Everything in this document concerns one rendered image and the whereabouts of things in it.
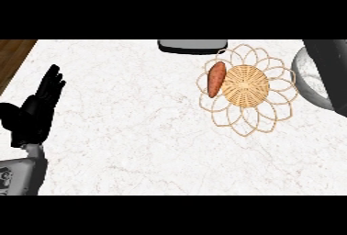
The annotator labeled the grey bowl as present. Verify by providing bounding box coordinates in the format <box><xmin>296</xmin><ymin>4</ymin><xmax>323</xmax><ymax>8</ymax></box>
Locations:
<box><xmin>289</xmin><ymin>47</ymin><xmax>336</xmax><ymax>112</ymax></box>

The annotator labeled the wicker flower-shaped placemat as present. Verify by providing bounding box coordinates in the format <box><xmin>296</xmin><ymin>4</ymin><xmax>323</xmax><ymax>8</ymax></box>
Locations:
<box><xmin>195</xmin><ymin>43</ymin><xmax>301</xmax><ymax>138</ymax></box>

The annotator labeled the orange-red oblong vegetable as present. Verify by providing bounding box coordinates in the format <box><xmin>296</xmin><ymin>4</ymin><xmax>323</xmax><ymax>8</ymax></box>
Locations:
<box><xmin>206</xmin><ymin>61</ymin><xmax>227</xmax><ymax>99</ymax></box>

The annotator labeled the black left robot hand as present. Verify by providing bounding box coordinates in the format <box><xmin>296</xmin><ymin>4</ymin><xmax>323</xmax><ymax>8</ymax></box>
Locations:
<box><xmin>0</xmin><ymin>63</ymin><xmax>68</xmax><ymax>149</ymax></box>

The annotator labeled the large dark glossy object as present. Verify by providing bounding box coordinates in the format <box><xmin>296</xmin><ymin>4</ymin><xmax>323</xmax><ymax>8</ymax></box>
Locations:
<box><xmin>301</xmin><ymin>39</ymin><xmax>347</xmax><ymax>118</ymax></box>

